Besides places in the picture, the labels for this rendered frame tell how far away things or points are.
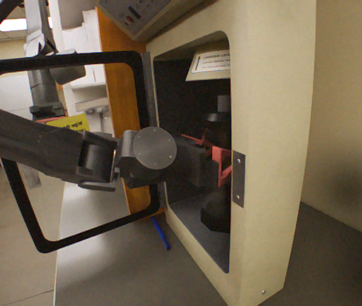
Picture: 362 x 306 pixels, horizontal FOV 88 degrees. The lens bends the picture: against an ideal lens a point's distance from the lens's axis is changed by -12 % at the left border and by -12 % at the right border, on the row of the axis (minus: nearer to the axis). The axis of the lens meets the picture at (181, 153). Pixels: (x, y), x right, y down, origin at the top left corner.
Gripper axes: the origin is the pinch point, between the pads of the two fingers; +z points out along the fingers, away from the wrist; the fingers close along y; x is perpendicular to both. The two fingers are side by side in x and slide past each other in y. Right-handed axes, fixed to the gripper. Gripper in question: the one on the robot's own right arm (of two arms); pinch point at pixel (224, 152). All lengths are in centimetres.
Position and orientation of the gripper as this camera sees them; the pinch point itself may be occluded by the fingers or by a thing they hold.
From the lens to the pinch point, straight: 42.8
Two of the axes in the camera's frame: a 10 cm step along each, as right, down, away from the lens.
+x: 0.3, 9.6, 2.9
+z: 8.9, -1.6, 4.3
